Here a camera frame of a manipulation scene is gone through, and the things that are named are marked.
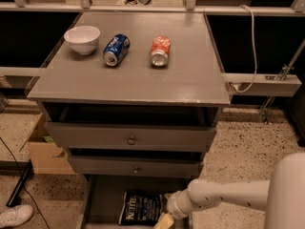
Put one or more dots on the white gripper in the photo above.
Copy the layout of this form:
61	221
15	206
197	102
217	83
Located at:
174	205

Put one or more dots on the blue Kettle chip bag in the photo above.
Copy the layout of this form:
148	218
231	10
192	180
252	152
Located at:
140	208

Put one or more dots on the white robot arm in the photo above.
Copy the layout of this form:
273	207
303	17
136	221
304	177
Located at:
281	198

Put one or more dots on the grey bottom drawer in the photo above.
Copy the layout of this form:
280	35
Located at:
104	198

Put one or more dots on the grey drawer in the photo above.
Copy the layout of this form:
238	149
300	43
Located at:
104	198
135	163
150	128

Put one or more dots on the grey middle drawer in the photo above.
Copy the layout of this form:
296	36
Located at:
135	163

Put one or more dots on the grey drawer cabinet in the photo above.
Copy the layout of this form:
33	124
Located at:
192	77

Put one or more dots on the grey top drawer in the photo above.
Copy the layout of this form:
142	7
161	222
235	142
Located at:
150	128

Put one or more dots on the cardboard box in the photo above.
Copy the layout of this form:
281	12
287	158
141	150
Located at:
45	156

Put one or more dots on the black floor bar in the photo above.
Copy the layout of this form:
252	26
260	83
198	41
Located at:
24	170

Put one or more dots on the white sneaker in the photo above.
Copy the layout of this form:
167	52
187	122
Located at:
15	216

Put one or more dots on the orange soda can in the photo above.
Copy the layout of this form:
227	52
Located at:
160	49

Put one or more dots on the blue soda can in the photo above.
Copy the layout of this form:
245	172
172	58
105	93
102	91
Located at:
116	50

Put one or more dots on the white ceramic bowl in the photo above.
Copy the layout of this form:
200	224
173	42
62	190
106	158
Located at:
83	39

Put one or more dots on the metal railing frame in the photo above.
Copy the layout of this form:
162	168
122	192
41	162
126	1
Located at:
234	32

